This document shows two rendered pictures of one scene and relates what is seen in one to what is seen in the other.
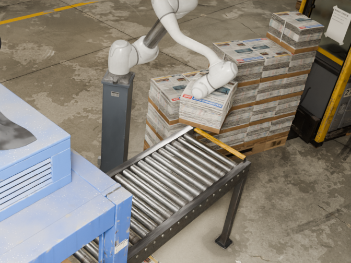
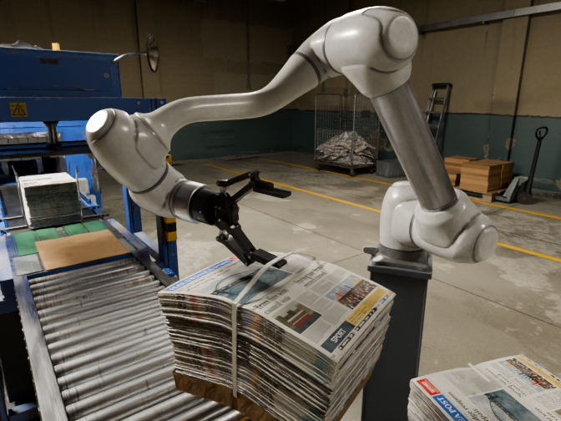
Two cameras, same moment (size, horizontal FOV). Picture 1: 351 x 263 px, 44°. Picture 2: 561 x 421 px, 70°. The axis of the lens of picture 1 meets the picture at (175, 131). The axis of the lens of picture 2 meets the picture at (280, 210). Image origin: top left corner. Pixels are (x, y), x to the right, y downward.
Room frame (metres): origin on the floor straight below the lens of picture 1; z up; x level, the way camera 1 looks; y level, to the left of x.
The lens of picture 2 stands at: (2.75, -0.91, 1.53)
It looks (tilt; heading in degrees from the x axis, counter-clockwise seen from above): 15 degrees down; 108
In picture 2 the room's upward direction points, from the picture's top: straight up
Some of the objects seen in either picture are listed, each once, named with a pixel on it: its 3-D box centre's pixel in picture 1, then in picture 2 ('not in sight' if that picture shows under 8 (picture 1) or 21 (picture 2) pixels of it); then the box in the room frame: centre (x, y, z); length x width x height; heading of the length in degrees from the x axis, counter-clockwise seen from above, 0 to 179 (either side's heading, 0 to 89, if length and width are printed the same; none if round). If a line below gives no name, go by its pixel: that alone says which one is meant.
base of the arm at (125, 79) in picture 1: (118, 74); (396, 250); (2.74, 0.47, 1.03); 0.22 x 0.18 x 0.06; 177
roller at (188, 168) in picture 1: (185, 167); (155, 381); (2.12, -0.10, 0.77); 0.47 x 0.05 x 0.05; 54
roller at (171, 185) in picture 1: (165, 181); (133, 347); (1.97, 0.02, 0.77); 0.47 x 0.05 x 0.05; 54
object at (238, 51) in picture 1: (238, 50); not in sight; (3.38, -0.42, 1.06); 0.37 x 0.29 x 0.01; 34
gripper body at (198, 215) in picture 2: not in sight; (219, 210); (2.37, -0.16, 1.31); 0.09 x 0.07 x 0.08; 165
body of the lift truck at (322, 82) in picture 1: (329, 92); not in sight; (4.16, -1.57, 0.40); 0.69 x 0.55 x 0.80; 35
